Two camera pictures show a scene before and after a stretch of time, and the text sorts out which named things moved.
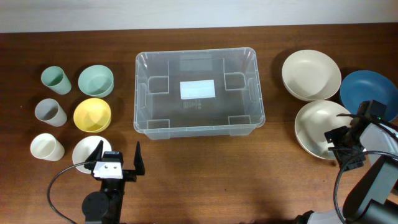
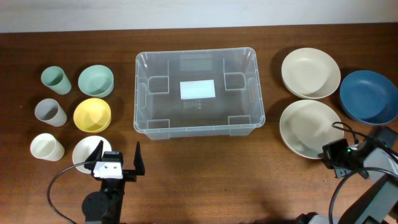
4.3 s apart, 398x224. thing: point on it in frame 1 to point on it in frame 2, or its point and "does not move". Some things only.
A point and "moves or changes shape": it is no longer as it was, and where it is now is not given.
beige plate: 313,120 moves or changes shape
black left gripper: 130,175 does not move
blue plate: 367,85 does not move
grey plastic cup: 49,111 does not move
